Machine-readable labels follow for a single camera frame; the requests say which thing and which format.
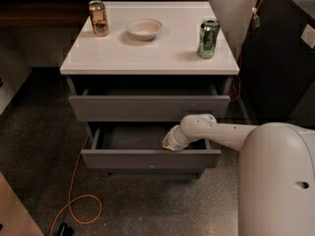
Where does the grey top drawer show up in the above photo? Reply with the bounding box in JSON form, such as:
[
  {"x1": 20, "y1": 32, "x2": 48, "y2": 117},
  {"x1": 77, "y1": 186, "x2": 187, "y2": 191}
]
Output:
[{"x1": 69, "y1": 86, "x2": 229, "y2": 122}]

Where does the light wooden panel corner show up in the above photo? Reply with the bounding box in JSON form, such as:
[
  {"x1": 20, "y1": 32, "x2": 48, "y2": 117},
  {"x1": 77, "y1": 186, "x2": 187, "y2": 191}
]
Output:
[{"x1": 0, "y1": 173, "x2": 44, "y2": 236}]

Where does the grey drawer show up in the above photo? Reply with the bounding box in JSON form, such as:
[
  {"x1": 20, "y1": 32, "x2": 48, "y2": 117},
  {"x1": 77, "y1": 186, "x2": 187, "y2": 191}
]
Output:
[
  {"x1": 101, "y1": 169, "x2": 203, "y2": 179},
  {"x1": 69, "y1": 86, "x2": 229, "y2": 122},
  {"x1": 82, "y1": 122, "x2": 221, "y2": 171}
]

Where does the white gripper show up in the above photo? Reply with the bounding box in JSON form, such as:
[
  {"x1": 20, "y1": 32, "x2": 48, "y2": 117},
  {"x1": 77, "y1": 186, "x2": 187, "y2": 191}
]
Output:
[{"x1": 161, "y1": 125, "x2": 196, "y2": 151}]

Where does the dark cabinet on right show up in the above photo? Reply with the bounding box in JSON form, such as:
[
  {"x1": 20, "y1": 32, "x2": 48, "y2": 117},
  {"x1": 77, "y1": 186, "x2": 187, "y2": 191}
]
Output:
[{"x1": 239, "y1": 0, "x2": 315, "y2": 127}]

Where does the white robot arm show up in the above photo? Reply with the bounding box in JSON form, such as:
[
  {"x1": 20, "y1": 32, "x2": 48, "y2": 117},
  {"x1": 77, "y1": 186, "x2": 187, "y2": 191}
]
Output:
[{"x1": 162, "y1": 114, "x2": 315, "y2": 236}]

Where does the black plug on floor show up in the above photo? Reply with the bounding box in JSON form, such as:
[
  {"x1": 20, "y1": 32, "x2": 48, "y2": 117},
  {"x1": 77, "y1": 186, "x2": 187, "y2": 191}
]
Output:
[{"x1": 57, "y1": 223, "x2": 74, "y2": 236}]

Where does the orange extension cable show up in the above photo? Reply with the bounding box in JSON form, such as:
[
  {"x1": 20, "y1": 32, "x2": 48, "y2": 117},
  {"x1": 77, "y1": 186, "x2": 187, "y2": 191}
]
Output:
[{"x1": 48, "y1": 135, "x2": 103, "y2": 236}]

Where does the white paper bowl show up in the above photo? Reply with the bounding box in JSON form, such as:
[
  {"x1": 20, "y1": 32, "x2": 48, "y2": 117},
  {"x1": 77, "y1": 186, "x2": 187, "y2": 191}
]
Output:
[{"x1": 126, "y1": 19, "x2": 162, "y2": 41}]

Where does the orange soda can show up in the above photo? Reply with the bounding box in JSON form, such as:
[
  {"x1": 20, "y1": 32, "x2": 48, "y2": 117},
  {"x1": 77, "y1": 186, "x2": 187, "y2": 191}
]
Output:
[{"x1": 89, "y1": 0, "x2": 109, "y2": 36}]

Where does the white top grey cabinet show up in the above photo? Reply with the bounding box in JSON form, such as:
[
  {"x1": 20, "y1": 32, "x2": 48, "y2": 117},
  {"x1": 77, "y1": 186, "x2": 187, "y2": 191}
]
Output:
[{"x1": 59, "y1": 1, "x2": 240, "y2": 179}]

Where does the green soda can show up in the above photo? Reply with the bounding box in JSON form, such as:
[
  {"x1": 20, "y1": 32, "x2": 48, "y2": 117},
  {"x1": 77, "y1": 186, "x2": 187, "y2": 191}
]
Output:
[{"x1": 197, "y1": 19, "x2": 221, "y2": 59}]

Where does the grey bottom drawer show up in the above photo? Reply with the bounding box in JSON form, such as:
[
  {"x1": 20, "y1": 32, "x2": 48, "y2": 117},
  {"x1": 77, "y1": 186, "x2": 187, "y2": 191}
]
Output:
[{"x1": 101, "y1": 169, "x2": 203, "y2": 179}]

